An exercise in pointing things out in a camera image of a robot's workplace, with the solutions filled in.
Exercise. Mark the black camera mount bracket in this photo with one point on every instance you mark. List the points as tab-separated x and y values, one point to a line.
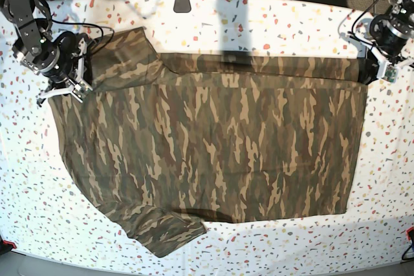
182	6

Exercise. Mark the red table clamp right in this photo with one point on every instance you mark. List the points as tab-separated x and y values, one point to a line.
410	234

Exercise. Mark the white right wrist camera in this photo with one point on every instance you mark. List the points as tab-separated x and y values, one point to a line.
78	91

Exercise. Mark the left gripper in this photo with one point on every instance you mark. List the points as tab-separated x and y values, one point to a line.
391	35

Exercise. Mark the camouflage T-shirt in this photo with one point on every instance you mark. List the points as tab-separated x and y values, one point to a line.
167	142

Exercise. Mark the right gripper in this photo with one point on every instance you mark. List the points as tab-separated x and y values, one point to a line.
58	59

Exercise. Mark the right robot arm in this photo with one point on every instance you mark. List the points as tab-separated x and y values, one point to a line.
32	20

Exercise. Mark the terrazzo patterned tablecloth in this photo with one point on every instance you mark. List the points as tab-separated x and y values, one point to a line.
47	217

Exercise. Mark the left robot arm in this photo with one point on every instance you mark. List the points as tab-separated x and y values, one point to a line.
403	9

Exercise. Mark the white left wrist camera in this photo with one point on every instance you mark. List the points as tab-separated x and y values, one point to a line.
389	67

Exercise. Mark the red table clamp left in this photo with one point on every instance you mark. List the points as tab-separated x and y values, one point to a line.
7	245

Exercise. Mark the red table clamp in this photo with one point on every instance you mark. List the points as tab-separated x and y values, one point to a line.
7	245
410	234

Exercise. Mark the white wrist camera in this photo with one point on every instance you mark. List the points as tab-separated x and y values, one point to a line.
78	91
389	67

